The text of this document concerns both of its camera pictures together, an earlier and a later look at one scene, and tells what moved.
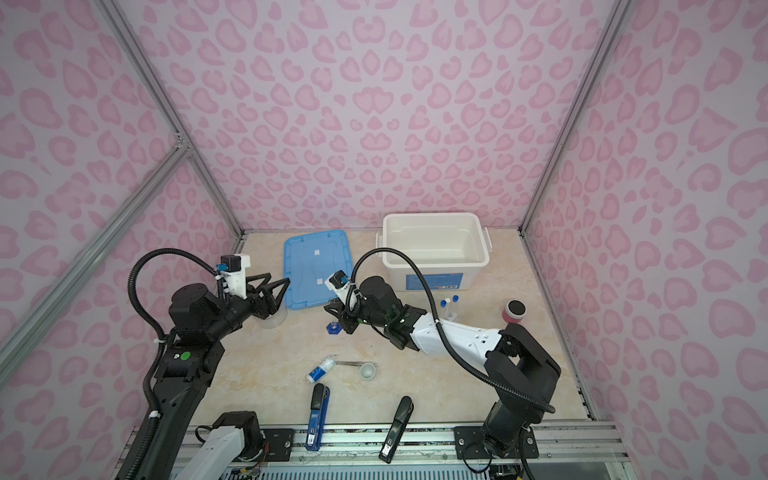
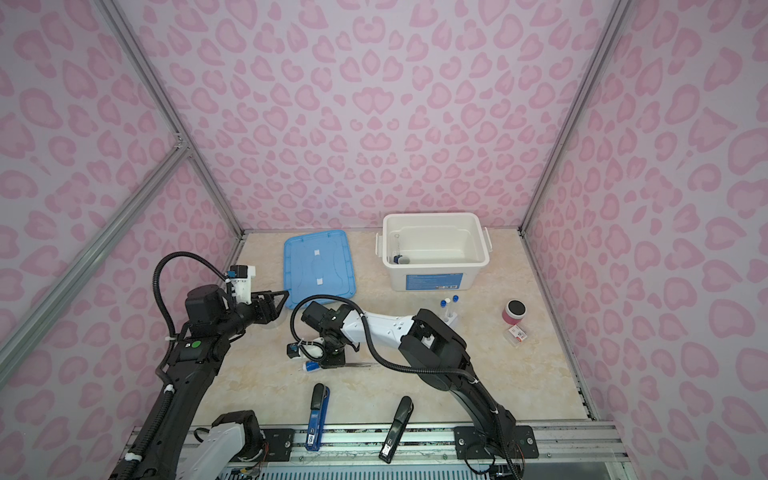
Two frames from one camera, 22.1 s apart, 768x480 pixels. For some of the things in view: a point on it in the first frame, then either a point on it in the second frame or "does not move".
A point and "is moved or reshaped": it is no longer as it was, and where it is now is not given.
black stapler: (402, 418) does not move
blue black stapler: (319, 405) does not move
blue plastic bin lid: (308, 262) does not move
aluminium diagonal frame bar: (176, 157) does not move
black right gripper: (344, 318) to (335, 361)
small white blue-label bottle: (320, 371) is moved or reshaped
